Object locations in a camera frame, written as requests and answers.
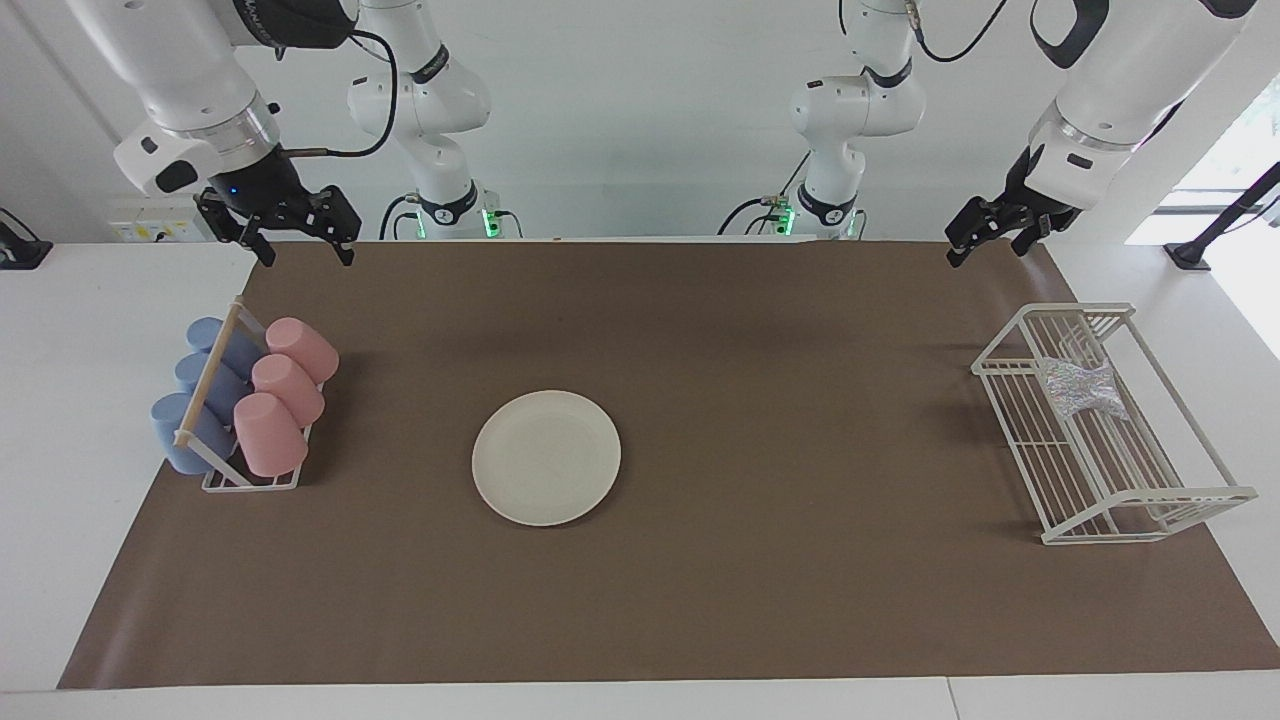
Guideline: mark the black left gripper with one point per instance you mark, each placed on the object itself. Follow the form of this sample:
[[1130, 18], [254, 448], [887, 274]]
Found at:
[[1030, 200]]

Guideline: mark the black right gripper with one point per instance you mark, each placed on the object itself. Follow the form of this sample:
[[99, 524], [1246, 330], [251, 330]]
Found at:
[[262, 190]]

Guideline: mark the silver crinkled foil pouch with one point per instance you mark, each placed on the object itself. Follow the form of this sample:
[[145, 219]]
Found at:
[[1075, 390]]

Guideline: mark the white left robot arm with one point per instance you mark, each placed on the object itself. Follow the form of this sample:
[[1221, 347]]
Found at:
[[1120, 90]]

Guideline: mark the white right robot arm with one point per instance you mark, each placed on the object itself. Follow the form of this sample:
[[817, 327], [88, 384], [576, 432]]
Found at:
[[190, 70]]

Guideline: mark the cream round plate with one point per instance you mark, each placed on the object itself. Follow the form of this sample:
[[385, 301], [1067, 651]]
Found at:
[[546, 458]]

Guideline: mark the pink plastic cup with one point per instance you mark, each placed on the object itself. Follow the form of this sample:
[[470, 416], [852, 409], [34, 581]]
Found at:
[[270, 435], [300, 348], [288, 388]]

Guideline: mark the blue plastic cup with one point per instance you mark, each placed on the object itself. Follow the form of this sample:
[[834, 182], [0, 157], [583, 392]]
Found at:
[[170, 425], [205, 333], [192, 372]]

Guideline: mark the white cup rack wooden rod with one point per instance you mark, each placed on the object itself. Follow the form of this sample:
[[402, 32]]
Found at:
[[212, 368]]

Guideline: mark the black table clamp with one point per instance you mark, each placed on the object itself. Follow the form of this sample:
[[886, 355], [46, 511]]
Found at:
[[20, 250]]

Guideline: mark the brown table mat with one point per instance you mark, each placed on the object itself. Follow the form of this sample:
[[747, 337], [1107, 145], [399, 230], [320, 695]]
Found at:
[[750, 600]]

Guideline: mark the white wall socket box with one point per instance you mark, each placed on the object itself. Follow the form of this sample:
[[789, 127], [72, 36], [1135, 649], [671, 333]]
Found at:
[[150, 228]]

